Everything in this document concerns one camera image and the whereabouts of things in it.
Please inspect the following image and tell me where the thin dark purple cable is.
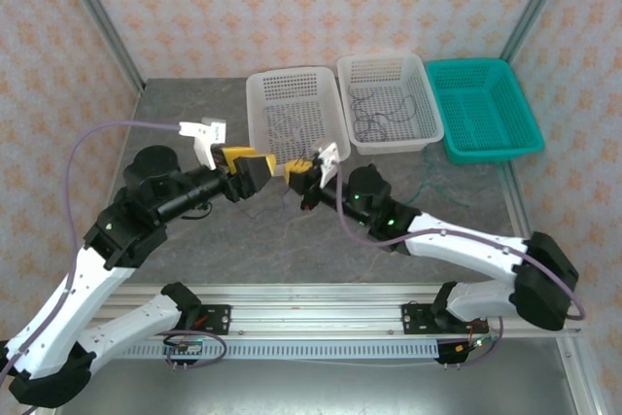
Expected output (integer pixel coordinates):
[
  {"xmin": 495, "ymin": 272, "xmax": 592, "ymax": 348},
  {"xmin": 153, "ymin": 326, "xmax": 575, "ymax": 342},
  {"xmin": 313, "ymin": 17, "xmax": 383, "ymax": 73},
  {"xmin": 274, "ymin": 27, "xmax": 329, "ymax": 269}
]
[
  {"xmin": 347, "ymin": 86, "xmax": 420, "ymax": 142},
  {"xmin": 249, "ymin": 140, "xmax": 313, "ymax": 221}
]

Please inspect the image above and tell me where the thin green cable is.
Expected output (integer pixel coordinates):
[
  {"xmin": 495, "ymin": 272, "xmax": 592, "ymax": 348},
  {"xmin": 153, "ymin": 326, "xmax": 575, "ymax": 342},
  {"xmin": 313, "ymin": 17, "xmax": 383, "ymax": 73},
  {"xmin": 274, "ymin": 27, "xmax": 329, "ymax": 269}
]
[{"xmin": 405, "ymin": 150, "xmax": 470, "ymax": 208}]

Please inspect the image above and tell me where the wide white plastic basket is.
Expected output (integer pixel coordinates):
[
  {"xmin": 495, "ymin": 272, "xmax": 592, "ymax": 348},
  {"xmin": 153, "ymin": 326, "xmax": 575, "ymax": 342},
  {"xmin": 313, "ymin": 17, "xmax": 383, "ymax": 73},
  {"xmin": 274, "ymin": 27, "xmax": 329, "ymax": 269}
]
[{"xmin": 245, "ymin": 67, "xmax": 353, "ymax": 180}]

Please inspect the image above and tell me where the tall white plastic basket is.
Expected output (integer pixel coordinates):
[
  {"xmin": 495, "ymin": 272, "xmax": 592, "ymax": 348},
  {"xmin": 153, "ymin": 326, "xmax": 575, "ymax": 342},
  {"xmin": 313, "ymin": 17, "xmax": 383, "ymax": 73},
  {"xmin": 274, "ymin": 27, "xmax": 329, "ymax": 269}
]
[{"xmin": 336, "ymin": 51, "xmax": 445, "ymax": 156}]

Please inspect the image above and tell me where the teal plastic basket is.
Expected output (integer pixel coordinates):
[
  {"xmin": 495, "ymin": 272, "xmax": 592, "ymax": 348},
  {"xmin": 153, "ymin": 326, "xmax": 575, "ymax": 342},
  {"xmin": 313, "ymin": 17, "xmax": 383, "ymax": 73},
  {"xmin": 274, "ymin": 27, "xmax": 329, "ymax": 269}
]
[{"xmin": 426, "ymin": 58, "xmax": 546, "ymax": 165}]

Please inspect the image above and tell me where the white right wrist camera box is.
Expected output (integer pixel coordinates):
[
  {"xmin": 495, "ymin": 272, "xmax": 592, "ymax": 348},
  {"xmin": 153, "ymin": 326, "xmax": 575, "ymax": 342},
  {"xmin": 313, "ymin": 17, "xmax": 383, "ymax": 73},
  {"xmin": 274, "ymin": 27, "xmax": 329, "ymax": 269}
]
[{"xmin": 312, "ymin": 141, "xmax": 341, "ymax": 190}]

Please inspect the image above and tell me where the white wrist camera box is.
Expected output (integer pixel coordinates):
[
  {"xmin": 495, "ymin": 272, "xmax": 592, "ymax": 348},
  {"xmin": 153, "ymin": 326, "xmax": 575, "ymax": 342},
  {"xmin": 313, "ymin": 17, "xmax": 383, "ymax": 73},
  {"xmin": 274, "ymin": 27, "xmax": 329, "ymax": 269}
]
[
  {"xmin": 312, "ymin": 141, "xmax": 341, "ymax": 190},
  {"xmin": 178, "ymin": 117, "xmax": 228, "ymax": 171}
]

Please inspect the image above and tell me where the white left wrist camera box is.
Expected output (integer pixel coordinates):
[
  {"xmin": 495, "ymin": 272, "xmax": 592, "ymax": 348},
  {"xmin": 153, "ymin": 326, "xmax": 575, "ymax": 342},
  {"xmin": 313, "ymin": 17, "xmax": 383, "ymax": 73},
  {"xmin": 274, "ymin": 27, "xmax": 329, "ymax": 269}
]
[{"xmin": 178, "ymin": 117, "xmax": 228, "ymax": 171}]

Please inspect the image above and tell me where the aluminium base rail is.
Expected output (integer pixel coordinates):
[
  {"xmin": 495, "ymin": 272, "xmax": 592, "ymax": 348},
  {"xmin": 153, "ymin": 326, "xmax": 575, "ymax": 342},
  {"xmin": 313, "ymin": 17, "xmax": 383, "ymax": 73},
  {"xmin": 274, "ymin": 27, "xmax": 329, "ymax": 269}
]
[{"xmin": 91, "ymin": 282, "xmax": 583, "ymax": 339}]

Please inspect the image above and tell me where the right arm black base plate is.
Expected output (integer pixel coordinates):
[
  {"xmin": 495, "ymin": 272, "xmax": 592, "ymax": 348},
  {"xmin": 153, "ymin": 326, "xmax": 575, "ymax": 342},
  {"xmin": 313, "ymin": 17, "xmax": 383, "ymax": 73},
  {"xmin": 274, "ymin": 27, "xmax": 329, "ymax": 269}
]
[{"xmin": 401, "ymin": 301, "xmax": 487, "ymax": 336}]

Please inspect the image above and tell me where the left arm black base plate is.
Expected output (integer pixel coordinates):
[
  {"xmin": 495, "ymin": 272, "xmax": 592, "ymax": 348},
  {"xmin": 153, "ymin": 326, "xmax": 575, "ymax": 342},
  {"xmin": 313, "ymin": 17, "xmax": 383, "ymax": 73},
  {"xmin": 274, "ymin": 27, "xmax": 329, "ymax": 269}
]
[{"xmin": 182, "ymin": 304, "xmax": 232, "ymax": 336}]

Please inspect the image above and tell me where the white slotted cable duct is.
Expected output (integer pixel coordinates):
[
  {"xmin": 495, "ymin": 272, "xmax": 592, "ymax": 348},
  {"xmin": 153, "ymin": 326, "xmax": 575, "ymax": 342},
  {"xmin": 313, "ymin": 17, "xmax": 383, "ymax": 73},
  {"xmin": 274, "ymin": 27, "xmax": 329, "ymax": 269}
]
[{"xmin": 121, "ymin": 339, "xmax": 441, "ymax": 362}]

